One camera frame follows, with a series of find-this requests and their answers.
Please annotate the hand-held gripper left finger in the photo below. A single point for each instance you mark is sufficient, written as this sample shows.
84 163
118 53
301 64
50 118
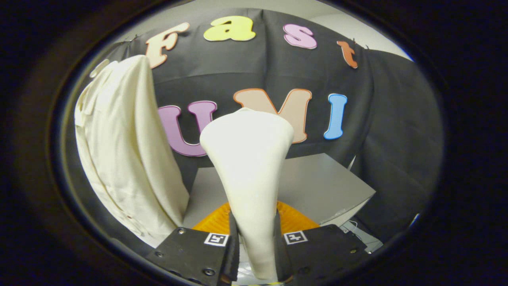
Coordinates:
234 258

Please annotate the grey and white cabinet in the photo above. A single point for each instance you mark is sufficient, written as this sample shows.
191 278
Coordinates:
317 186

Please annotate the white garment steamer head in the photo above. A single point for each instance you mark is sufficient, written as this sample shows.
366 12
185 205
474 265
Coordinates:
250 167

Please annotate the cream button-up shirt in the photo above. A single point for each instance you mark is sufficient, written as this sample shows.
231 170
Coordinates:
119 151

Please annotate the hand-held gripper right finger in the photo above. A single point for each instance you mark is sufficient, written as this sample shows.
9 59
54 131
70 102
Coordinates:
279 258

